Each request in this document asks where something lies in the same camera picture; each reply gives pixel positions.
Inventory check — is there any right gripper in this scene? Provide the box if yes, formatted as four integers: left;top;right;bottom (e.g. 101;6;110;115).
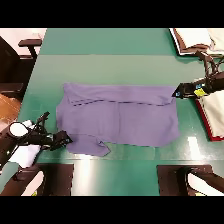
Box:
171;81;205;100

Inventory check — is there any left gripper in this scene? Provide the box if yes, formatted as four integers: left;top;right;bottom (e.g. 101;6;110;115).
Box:
49;130;74;151

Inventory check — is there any purple T-shirt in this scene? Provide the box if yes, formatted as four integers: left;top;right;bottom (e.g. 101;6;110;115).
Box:
55;82;181;158

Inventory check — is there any red garment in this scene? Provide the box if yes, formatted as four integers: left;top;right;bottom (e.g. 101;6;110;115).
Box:
194;97;224;143

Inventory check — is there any cream garment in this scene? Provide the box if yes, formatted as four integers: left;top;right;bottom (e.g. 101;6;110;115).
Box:
200;89;224;139

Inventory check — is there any brown garment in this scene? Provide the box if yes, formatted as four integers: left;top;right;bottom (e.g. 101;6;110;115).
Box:
168;28;210;56

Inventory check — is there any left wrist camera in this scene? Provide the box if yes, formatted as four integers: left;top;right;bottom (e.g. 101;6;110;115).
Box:
33;111;51;134

